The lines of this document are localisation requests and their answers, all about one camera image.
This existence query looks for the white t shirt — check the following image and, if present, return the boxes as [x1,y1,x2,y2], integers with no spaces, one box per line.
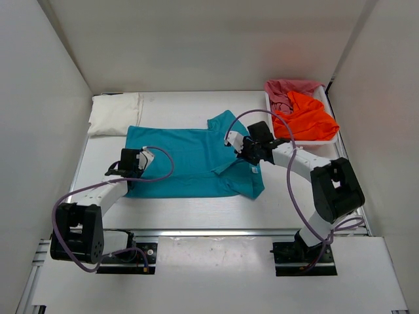
[88,92,144,137]

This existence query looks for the teal polo shirt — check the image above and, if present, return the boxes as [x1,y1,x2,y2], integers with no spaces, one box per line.
[125,111,264,200]

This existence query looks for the orange shirt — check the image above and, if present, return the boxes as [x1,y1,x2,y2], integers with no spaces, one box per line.
[274,91,340,141]

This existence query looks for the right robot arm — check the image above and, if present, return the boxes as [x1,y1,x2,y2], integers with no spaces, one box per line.
[225,122,365,262]

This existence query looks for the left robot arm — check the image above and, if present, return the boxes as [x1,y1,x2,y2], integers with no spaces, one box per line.
[50,147,155,272]

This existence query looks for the pink shirt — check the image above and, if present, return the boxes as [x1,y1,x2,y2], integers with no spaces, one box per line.
[264,79,323,114]

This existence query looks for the white laundry basket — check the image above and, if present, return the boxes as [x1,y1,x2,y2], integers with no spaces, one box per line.
[265,86,338,146]

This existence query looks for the white front cover board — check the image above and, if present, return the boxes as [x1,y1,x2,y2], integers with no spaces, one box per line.
[33,237,407,313]

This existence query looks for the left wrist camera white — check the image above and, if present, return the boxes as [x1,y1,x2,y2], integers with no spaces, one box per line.
[136,147,155,171]

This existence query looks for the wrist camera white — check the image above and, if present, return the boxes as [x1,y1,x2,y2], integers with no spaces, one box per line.
[224,131,250,154]
[136,147,155,171]

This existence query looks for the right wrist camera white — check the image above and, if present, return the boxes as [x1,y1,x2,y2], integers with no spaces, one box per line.
[224,131,250,154]

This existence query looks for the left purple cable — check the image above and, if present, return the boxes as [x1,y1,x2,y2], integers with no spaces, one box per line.
[52,146,175,274]

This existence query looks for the purple cable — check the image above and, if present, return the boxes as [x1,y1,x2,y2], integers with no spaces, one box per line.
[225,109,366,272]
[52,146,175,274]

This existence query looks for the aluminium frame rail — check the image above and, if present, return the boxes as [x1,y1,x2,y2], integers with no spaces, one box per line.
[54,228,371,237]

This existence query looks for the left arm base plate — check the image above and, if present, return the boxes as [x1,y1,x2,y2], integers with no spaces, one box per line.
[96,237,158,275]

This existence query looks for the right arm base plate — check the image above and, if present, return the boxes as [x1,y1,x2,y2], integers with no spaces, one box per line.
[270,241,337,277]

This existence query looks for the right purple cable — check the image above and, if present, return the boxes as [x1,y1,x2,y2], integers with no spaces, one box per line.
[225,109,366,272]

